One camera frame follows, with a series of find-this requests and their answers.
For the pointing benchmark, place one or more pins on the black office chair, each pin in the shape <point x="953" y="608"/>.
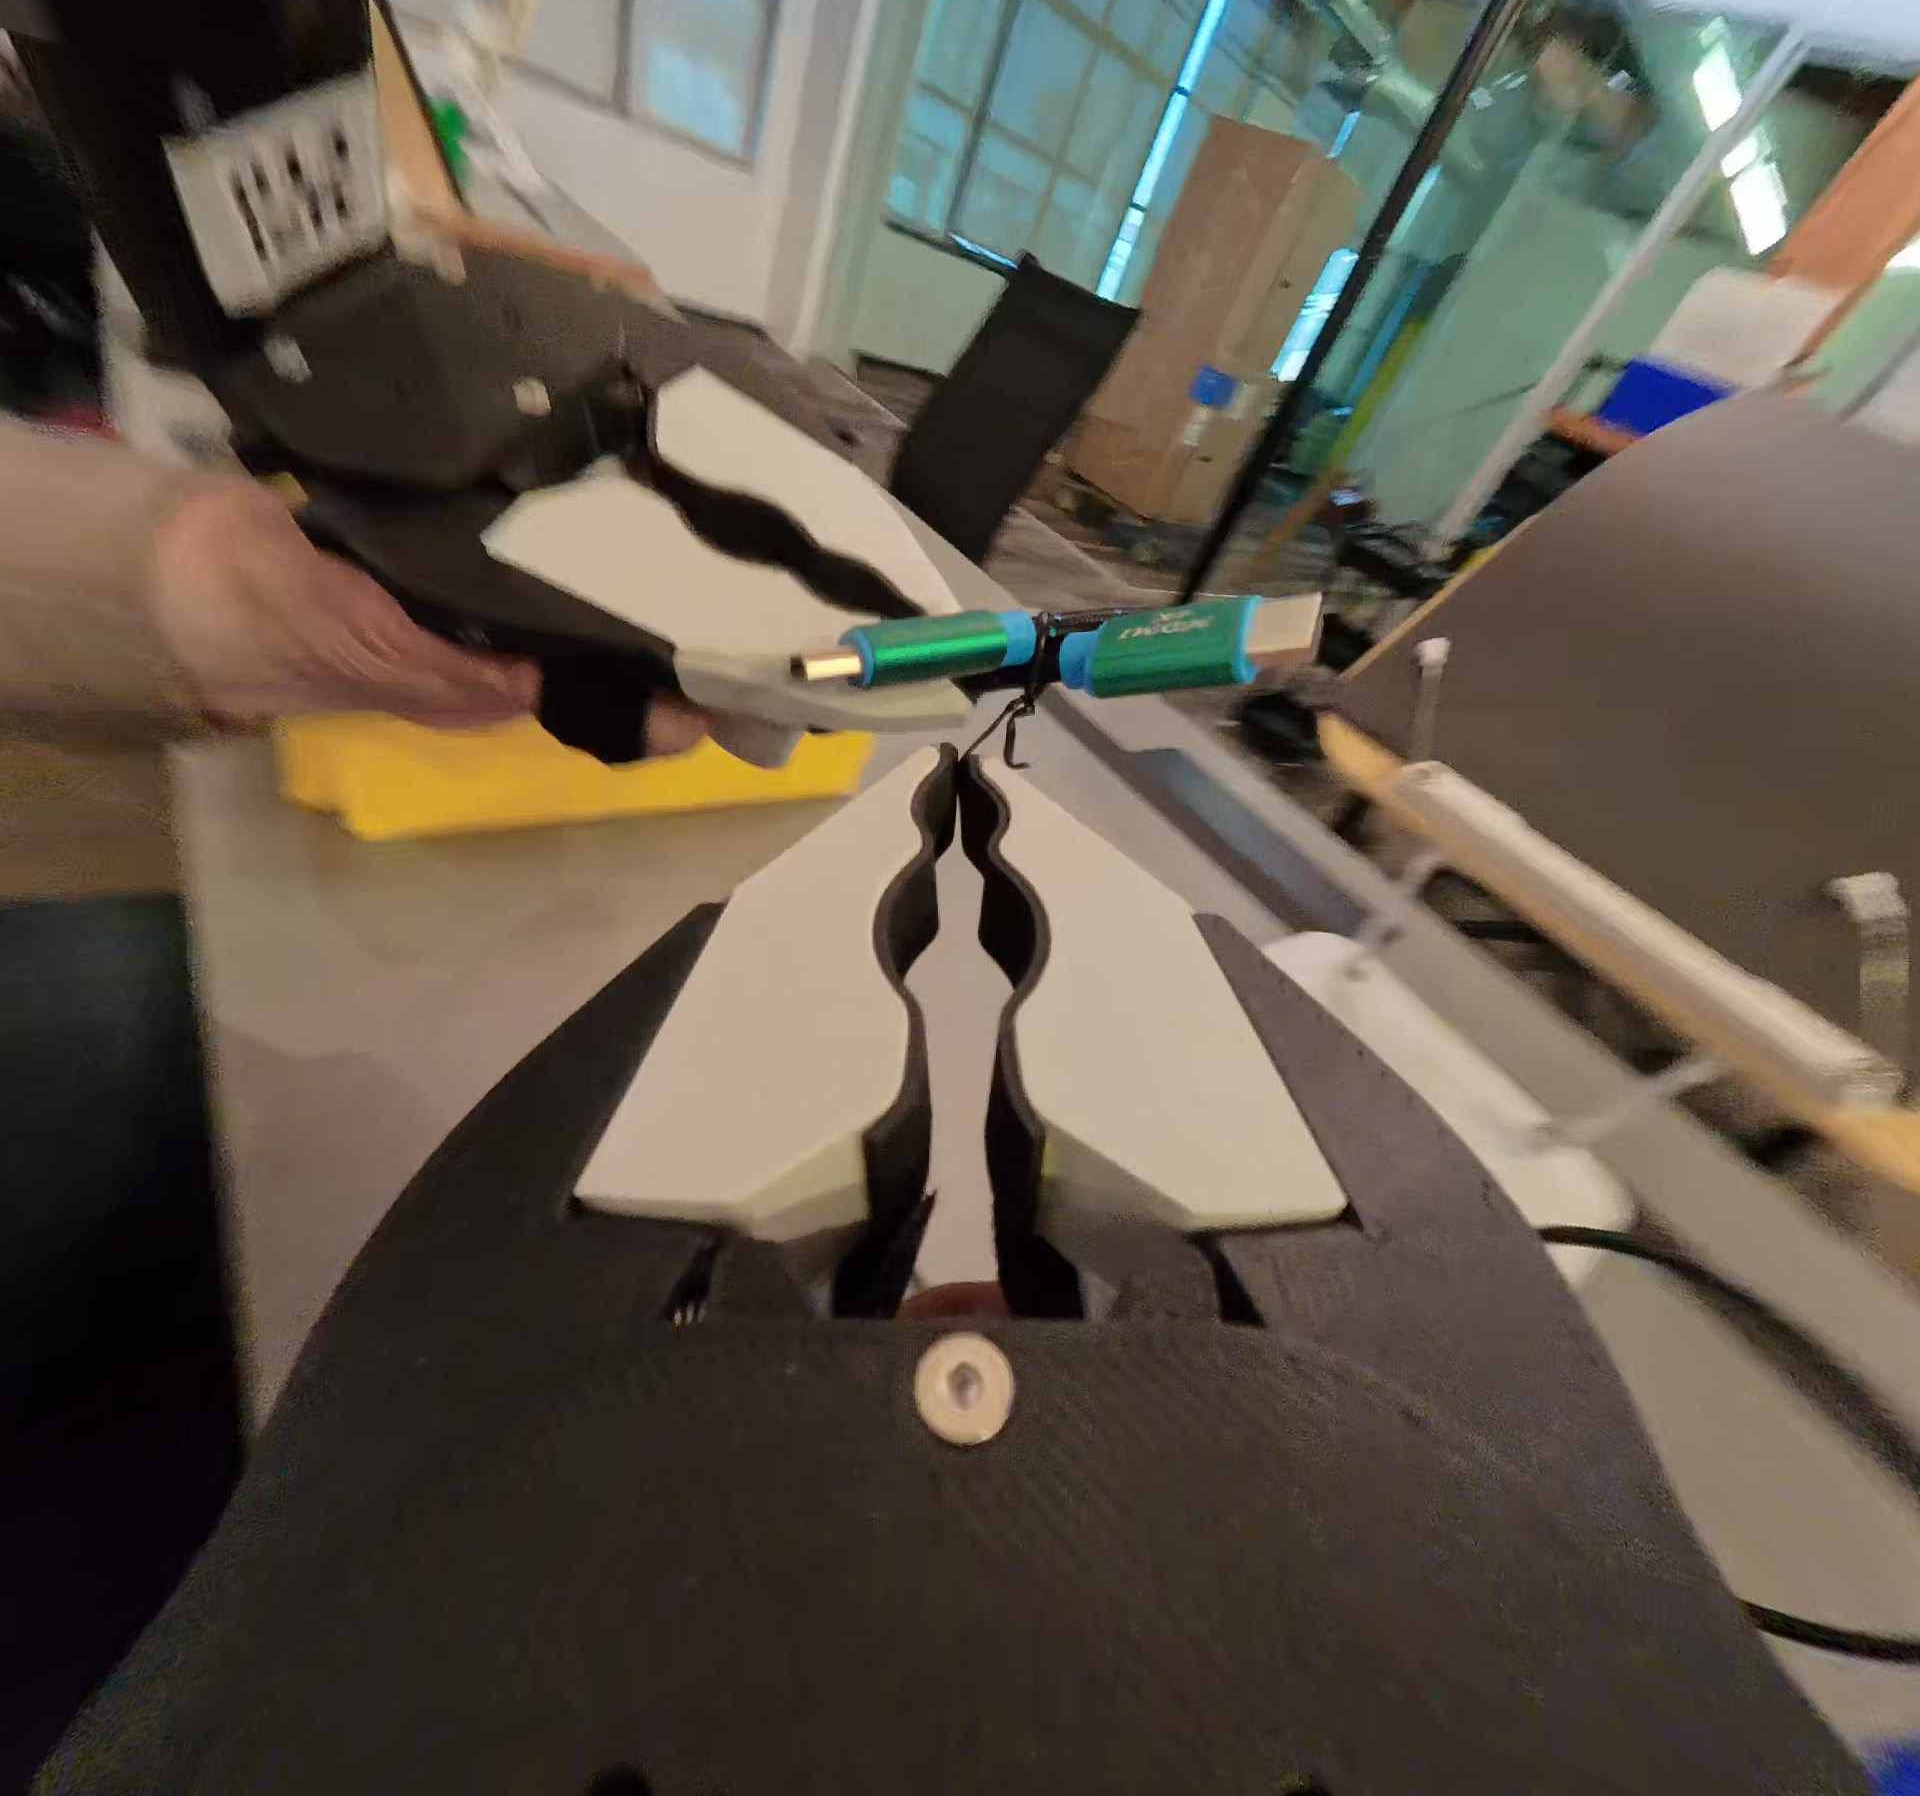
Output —
<point x="1006" y="402"/>

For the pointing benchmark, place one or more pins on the black tilted board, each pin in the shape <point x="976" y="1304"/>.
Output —
<point x="1712" y="657"/>

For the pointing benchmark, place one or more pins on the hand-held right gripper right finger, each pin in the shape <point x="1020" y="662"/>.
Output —
<point x="1171" y="1076"/>

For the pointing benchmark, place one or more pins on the wooden beam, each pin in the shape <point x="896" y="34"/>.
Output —
<point x="1860" y="206"/>

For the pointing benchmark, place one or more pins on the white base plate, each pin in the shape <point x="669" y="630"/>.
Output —
<point x="1440" y="1076"/>

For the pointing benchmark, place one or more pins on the person's left hand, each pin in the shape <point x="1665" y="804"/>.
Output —
<point x="302" y="612"/>

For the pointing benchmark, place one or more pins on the blue storage crate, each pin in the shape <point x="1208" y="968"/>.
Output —
<point x="1657" y="396"/>

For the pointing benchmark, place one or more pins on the person's left forearm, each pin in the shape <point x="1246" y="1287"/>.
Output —
<point x="93" y="582"/>

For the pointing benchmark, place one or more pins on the yellow plastic bin stack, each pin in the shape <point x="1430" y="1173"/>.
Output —
<point x="512" y="778"/>

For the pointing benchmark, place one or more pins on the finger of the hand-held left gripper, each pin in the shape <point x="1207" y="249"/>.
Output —
<point x="797" y="490"/>
<point x="647" y="568"/>

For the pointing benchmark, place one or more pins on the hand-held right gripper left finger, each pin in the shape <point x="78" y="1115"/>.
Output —
<point x="766" y="1076"/>

